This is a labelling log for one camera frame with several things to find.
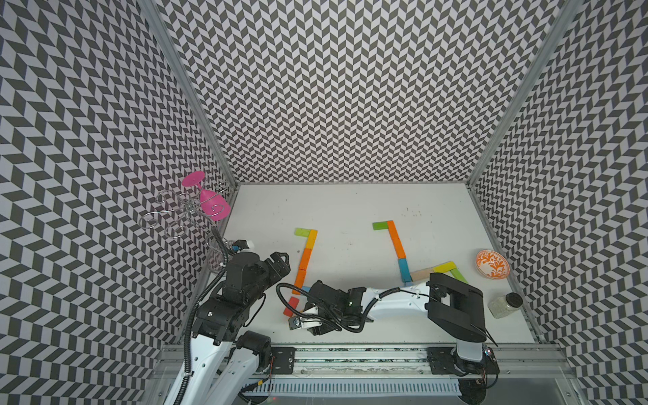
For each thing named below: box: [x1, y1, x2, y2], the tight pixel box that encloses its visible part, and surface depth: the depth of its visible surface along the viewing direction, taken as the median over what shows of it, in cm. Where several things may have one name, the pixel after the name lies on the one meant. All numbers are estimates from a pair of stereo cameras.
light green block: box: [449, 267, 469, 284], surface depth 93 cm
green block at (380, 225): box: [372, 221, 389, 231], surface depth 106 cm
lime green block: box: [294, 227, 311, 238], surface depth 104 cm
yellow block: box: [432, 261, 457, 273], surface depth 91 cm
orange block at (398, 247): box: [390, 236, 407, 260], surface depth 99 cm
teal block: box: [397, 258, 413, 283], surface depth 94 cm
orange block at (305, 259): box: [298, 248, 313, 271], surface depth 96 cm
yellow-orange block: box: [304, 229, 319, 250], surface depth 101 cm
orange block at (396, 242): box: [386, 220, 404, 251], surface depth 101 cm
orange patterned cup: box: [475, 249, 511, 281], surface depth 93 cm
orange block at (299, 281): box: [291, 268, 307, 296], surface depth 91 cm
